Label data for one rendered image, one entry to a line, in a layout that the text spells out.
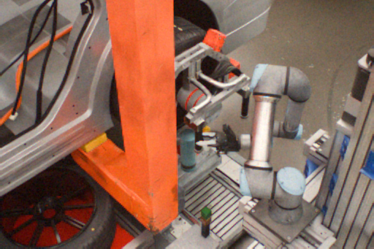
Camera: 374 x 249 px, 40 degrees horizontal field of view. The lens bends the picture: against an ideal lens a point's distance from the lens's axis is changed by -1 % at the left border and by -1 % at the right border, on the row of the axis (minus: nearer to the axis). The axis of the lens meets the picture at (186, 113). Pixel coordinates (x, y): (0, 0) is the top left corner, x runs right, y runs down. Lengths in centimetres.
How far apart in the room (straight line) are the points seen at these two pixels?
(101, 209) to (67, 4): 120
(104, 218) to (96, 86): 66
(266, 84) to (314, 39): 263
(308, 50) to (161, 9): 292
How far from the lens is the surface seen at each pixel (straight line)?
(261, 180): 206
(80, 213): 294
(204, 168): 324
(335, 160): 215
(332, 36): 472
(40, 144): 243
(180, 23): 263
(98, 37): 234
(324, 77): 425
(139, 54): 171
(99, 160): 262
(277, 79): 205
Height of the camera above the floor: 263
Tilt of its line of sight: 44 degrees down
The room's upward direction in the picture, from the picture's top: straight up
